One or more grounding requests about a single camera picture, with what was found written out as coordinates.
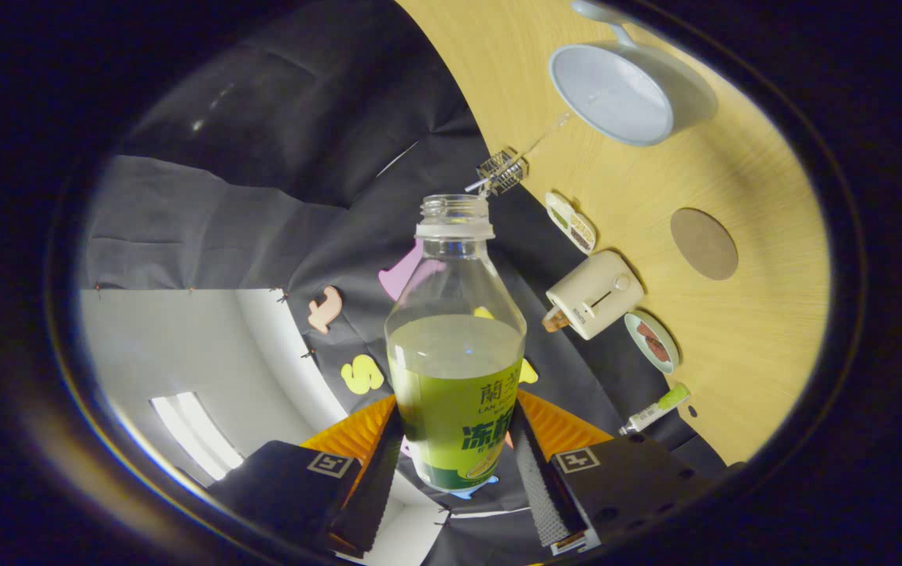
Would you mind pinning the pale grey cup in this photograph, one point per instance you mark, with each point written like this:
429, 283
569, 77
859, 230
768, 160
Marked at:
616, 94

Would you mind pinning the cream toaster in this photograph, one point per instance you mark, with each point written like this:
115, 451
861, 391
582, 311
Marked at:
596, 295

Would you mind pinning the round brown coaster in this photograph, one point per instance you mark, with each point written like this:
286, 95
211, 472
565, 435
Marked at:
704, 244

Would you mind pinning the brown food piece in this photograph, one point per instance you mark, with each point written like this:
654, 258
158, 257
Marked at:
646, 331
661, 351

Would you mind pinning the green label juice bottle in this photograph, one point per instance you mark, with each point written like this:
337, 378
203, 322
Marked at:
454, 393

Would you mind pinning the brown bread slice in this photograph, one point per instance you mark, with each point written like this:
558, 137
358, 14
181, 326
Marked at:
554, 320

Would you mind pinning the wooden table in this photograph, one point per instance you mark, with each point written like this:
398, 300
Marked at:
765, 354

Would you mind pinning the small white green bottle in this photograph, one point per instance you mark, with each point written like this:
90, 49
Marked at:
659, 407

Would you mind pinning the ceiling light panel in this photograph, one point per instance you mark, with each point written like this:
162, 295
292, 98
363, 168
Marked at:
199, 436

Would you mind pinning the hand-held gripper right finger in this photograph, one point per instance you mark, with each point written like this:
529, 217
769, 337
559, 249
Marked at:
541, 487

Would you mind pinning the white divided snack tray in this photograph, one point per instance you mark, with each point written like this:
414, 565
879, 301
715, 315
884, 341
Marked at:
572, 224

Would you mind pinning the pale green plate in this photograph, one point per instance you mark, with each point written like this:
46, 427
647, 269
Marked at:
638, 350

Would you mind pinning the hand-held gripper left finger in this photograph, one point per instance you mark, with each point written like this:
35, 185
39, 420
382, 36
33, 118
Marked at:
372, 487

